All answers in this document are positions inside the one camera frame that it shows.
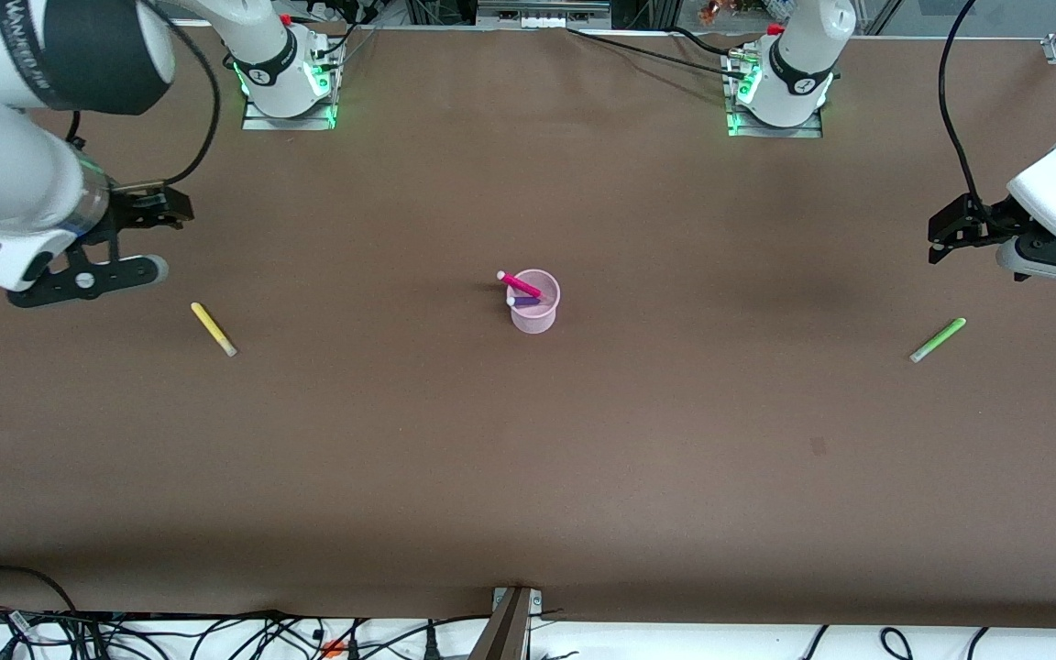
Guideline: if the yellow highlighter pen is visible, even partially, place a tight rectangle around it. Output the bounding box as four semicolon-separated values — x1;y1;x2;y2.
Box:
191;302;238;358

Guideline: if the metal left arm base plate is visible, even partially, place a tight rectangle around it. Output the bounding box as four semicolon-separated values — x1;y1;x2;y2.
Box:
727;112;824;139

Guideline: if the green highlighter pen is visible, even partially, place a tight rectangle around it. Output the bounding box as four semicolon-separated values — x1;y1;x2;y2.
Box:
910;317;967;364

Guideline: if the pink translucent pen holder cup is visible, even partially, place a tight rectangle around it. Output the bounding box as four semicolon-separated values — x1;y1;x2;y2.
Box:
510;269;562;335

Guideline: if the pink highlighter pen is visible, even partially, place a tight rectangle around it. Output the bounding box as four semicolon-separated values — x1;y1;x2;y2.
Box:
496;269;544;300

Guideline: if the long black cable on table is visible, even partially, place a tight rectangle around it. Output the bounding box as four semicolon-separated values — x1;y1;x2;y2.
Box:
567;27;749;80

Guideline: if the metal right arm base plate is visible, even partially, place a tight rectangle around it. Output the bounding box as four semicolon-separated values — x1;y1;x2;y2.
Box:
242;99;339;131

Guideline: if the metal table edge bracket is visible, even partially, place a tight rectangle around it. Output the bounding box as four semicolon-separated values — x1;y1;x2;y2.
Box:
491;587;544;617

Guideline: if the brown support beam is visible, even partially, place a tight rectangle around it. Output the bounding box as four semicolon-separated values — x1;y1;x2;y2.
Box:
471;589;534;660

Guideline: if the thick black floor cable arc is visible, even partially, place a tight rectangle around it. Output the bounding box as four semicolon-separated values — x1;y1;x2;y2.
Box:
0;565;80;617

